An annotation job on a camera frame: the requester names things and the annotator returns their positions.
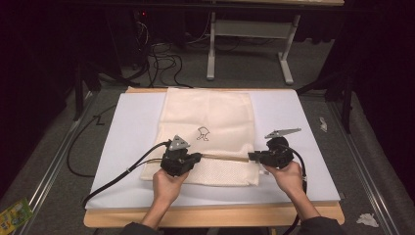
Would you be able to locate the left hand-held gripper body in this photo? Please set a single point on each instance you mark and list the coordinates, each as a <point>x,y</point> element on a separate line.
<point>174,161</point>

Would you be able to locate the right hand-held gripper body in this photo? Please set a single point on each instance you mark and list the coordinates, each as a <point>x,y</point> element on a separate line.
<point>279,156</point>

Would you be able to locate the cream mesh laundry bag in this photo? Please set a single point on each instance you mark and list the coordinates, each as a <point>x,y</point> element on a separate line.
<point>208,111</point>

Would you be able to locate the person's right hand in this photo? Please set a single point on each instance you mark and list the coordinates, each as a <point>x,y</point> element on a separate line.
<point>287,179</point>

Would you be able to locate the person's left hand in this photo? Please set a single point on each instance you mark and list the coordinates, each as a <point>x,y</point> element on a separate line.
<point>168,187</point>

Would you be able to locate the white table mat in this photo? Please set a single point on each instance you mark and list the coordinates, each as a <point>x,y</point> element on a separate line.
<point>130,130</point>

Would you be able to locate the small crumpled white tissue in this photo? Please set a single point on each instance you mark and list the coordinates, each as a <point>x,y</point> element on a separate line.
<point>323,124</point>

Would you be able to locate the black metal stand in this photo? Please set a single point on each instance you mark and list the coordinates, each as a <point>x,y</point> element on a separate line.
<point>347,98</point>
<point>80,88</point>

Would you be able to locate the large crumpled white tissue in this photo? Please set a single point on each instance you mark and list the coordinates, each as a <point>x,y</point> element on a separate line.
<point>368,220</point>

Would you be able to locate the green printed packet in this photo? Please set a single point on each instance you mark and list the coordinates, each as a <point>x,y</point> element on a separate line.
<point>14,217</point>

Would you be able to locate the metal floor rail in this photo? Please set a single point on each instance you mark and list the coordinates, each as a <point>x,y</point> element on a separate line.
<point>55,163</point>
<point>362,169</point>

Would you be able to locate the white metal table frame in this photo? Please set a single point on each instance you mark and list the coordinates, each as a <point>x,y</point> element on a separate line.
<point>251,28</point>

